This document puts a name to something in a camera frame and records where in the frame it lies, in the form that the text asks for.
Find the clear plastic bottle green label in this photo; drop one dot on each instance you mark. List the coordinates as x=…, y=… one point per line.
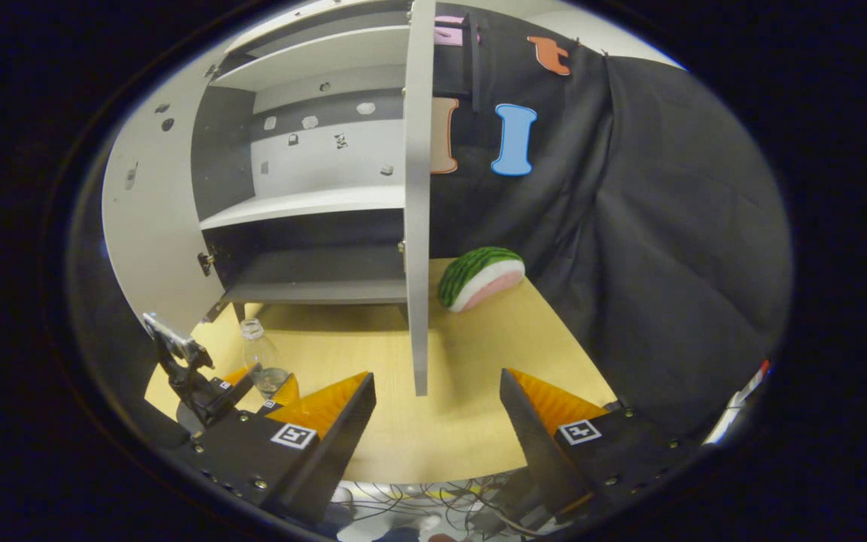
x=257, y=354

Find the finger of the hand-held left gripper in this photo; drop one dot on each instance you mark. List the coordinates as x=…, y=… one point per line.
x=230, y=395
x=283, y=397

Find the white red object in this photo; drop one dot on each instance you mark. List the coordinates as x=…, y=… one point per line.
x=738, y=403

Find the black backdrop cloth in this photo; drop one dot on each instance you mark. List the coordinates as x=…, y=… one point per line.
x=667, y=226

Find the white cabinet drawer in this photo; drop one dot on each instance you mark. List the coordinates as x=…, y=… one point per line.
x=328, y=22

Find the white cabinet door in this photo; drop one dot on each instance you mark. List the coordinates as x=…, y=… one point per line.
x=155, y=226
x=418, y=188

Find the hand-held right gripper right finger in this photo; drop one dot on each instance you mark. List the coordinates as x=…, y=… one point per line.
x=535, y=452

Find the white grey cabinet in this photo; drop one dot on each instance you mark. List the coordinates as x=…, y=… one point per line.
x=313, y=203

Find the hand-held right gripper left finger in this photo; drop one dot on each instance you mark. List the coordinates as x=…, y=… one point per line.
x=336, y=452

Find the watermelon slice toy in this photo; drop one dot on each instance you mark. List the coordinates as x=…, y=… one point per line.
x=479, y=278

